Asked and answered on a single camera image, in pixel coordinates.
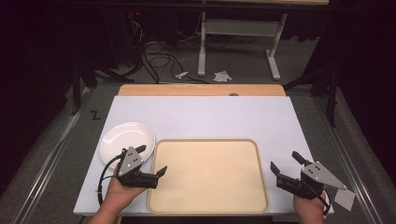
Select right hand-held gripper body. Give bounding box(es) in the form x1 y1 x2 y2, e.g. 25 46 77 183
276 160 347 201

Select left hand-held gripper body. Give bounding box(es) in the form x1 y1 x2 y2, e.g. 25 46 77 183
115 146 159 189

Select white round plate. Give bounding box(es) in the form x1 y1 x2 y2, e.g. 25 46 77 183
99 121 156 169

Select person's left hand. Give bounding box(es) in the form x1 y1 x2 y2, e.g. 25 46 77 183
106 167 148 205

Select person's right hand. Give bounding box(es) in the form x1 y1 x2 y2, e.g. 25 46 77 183
292 189 328 218

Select white paper sheet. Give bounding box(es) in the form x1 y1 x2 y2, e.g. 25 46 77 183
333 188 356 212

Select beige plastic tray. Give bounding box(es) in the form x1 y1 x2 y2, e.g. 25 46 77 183
147 138 270 215

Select black metal stand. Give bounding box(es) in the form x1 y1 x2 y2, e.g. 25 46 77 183
282 65 341 128
70 60 135 117

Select white table board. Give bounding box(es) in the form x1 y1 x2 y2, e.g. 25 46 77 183
73 95 334 217

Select crumpled white paper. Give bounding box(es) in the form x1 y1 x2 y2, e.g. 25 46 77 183
213 70 233 83

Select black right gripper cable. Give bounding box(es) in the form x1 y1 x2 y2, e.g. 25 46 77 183
300 178 331 217

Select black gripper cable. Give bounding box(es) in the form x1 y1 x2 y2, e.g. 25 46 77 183
96 152 127 207
300 178 331 217

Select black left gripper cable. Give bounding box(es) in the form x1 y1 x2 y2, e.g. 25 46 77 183
96 152 127 207

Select metal floor rail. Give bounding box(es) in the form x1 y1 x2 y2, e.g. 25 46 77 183
10 88 94 224
312 96 382 224

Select black floor cables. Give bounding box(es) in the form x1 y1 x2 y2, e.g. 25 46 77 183
140 39 210 85

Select white desk frame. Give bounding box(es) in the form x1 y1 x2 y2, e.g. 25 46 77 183
197 0 331 81

